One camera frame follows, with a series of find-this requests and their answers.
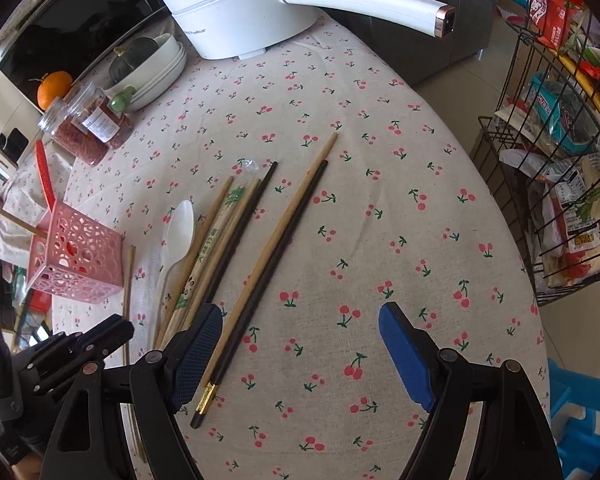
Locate paper-wrapped chopsticks with green print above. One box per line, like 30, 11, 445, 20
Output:
160, 159, 261, 348

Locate white plastic spoon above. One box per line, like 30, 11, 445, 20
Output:
152, 200, 196, 306

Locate cherry print tablecloth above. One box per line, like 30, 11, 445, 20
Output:
0, 7, 553, 480

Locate black chopstick with gold band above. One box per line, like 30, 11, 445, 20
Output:
190, 160, 329, 430

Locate pink perforated utensil basket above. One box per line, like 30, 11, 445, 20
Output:
27, 200, 126, 305

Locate blue and white snack packet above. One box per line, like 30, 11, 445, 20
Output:
527, 74, 600, 157

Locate red plastic straw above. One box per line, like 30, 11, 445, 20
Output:
35, 140, 57, 212

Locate black wire rack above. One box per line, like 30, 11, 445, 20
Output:
471, 0, 600, 308

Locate red snack packet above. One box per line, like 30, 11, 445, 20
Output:
529, 0, 587, 51

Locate labelled jar of red berries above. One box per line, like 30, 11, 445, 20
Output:
65, 81, 135, 150

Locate dark brown chopstick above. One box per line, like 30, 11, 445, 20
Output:
180, 178, 262, 328

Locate blue plastic stool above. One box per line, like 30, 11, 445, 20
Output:
546, 357, 600, 480

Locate small green glossy object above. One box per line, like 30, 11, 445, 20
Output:
110, 86, 137, 113

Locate clear jar of red berries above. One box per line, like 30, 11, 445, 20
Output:
37, 97, 110, 167

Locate black microwave oven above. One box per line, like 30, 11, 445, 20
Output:
0, 0, 170, 111

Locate plain black chopstick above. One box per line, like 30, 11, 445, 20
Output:
195, 161, 279, 311

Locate thin bamboo stick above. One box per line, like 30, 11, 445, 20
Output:
121, 246, 148, 463

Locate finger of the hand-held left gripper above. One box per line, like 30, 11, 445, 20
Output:
12, 314, 136, 397

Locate long light wooden chopstick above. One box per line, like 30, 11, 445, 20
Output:
199, 133, 339, 392

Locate dark green squash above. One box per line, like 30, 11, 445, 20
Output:
107, 36, 160, 88

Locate stack of white bowls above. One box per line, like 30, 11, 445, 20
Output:
102, 32, 188, 113

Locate orange fruit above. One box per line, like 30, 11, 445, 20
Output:
37, 71, 74, 110

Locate white electric cooking pot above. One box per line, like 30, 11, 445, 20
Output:
152, 0, 457, 60

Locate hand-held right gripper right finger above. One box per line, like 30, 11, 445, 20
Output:
378, 302, 566, 480

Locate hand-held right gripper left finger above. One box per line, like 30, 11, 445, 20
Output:
40, 302, 224, 480

